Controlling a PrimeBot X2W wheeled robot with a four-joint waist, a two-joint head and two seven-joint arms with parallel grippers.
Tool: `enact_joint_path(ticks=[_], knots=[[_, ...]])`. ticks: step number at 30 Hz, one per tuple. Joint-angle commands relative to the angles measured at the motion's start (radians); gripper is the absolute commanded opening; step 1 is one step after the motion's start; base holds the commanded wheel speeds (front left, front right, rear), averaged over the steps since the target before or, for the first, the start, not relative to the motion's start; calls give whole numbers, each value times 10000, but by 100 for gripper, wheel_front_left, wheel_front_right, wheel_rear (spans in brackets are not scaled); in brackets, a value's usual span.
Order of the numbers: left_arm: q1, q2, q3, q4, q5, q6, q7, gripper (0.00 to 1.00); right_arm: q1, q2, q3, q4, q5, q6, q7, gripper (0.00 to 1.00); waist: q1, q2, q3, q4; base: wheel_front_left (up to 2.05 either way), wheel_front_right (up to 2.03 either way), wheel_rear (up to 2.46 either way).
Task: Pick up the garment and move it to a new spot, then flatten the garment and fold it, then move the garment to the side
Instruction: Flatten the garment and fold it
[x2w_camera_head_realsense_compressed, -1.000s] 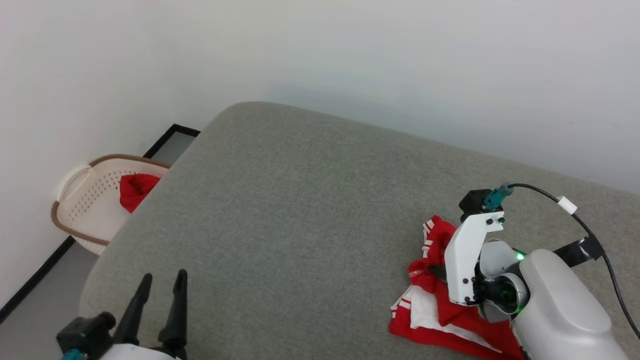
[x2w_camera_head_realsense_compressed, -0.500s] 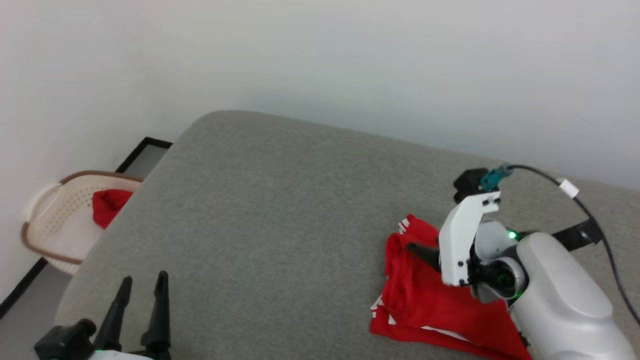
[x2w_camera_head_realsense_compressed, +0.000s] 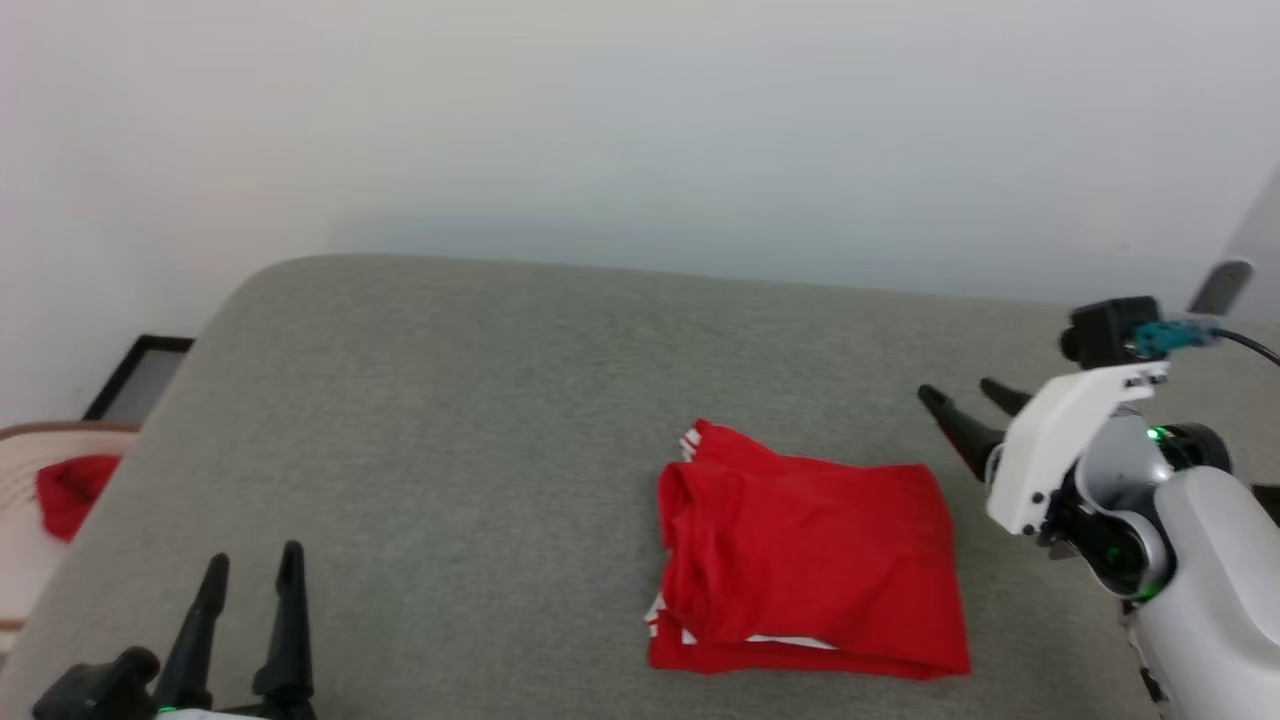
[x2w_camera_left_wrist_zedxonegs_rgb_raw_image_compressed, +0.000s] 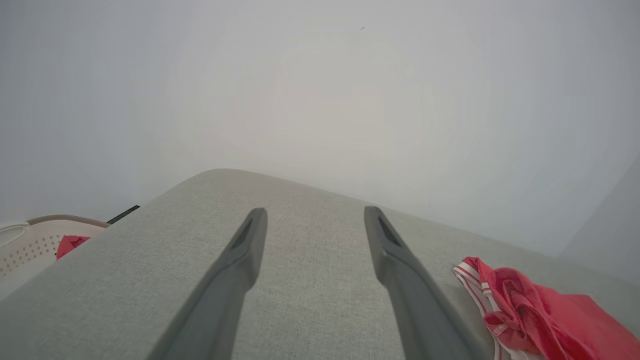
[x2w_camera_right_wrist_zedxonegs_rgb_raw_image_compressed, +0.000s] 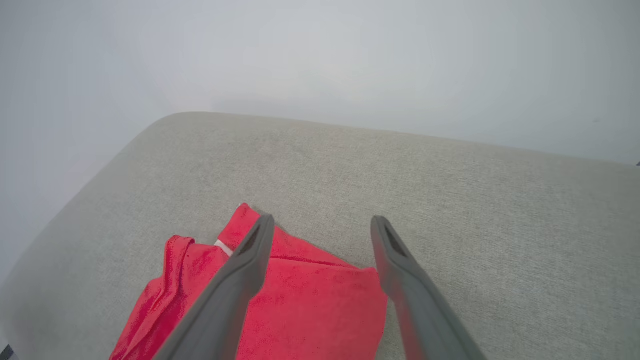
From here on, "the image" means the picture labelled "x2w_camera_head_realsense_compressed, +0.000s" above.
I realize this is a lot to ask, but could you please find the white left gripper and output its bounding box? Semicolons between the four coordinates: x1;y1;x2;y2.
150;540;317;720

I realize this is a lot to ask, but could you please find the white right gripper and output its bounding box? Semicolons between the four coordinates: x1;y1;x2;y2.
918;362;1171;537

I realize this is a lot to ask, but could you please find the red and white garment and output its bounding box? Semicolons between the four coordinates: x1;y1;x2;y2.
645;418;973;683

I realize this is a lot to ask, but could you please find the red cloth in basket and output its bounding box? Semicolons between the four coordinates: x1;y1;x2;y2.
36;455;123;543

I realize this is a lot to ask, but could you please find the cream laundry basket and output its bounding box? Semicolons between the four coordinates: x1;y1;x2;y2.
0;420;141;656

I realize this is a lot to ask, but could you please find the grey metal bar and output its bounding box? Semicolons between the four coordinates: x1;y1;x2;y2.
1188;260;1256;319

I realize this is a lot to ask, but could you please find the black framed panel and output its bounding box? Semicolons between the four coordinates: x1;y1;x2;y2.
82;335;196;423

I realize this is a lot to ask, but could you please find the teal right camera connector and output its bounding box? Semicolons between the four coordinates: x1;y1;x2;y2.
1133;315;1226;358

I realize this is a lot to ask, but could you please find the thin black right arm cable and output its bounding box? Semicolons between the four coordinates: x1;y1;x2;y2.
1215;328;1280;367

